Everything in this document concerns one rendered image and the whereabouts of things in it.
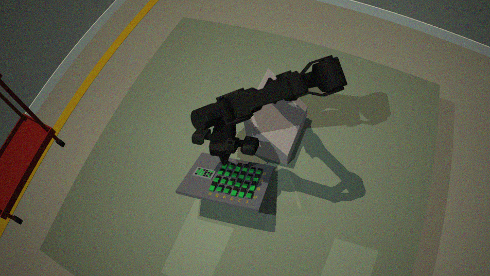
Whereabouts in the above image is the grey switch panel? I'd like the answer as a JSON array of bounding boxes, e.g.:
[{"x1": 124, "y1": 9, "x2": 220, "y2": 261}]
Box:
[{"x1": 176, "y1": 153, "x2": 274, "y2": 212}]

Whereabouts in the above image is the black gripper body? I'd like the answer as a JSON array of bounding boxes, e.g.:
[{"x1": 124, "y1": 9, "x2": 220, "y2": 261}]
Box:
[{"x1": 192, "y1": 122, "x2": 259, "y2": 156}]

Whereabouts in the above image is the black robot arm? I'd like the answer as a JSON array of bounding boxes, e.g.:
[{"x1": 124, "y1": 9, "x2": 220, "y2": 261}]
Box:
[{"x1": 190, "y1": 55, "x2": 347, "y2": 158}]

